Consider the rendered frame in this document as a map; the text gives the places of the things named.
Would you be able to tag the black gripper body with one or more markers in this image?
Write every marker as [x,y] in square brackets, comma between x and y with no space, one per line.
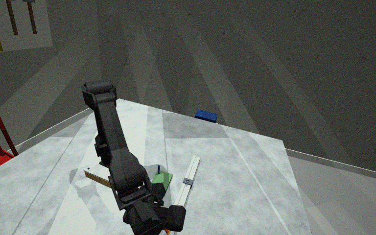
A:
[173,219]

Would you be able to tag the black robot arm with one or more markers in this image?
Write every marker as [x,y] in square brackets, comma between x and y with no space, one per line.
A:
[126,173]

